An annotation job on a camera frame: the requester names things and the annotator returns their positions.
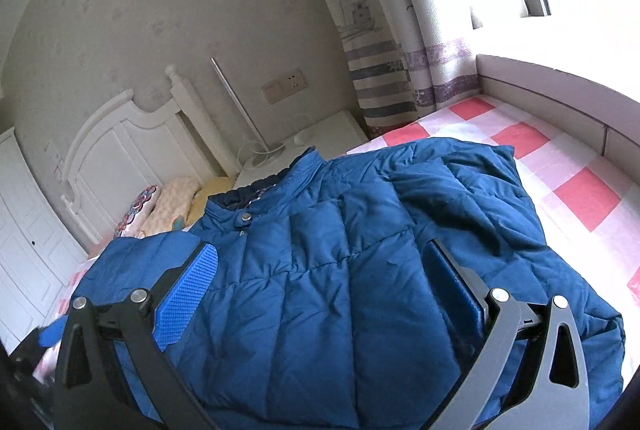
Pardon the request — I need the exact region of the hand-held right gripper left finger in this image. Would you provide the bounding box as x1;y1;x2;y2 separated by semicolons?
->
52;242;221;430

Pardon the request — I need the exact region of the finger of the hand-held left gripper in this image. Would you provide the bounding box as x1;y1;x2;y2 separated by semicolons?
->
39;320;67;349

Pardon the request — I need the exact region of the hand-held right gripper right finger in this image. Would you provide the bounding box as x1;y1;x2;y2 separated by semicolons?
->
422;240;591;430

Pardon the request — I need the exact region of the blue puffer jacket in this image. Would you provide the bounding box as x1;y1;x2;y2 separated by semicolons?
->
70;137;628;430

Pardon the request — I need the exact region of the floral print pillow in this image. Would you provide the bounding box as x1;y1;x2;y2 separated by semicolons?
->
112;184;161;238

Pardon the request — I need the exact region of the yellow pillow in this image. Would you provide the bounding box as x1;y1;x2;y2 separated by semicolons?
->
185;177;236;228

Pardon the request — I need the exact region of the white panelled door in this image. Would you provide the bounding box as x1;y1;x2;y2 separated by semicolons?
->
0;127;88;326

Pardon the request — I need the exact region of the red white checked blanket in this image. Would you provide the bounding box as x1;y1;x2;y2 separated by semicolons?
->
30;95;640;391

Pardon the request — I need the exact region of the white wooden headboard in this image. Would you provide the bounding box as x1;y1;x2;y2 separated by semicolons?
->
60;64;221;256

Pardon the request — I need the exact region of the white nightstand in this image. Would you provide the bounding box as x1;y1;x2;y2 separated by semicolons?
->
234;110;371;191

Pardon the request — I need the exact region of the beige window ledge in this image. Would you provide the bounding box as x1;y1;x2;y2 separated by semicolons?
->
475;52;640;171

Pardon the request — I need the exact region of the striped printed curtain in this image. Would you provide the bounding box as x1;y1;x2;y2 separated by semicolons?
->
282;0;483;131

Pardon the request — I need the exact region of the beige wall socket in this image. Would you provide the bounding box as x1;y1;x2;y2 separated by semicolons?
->
261;67;307;105

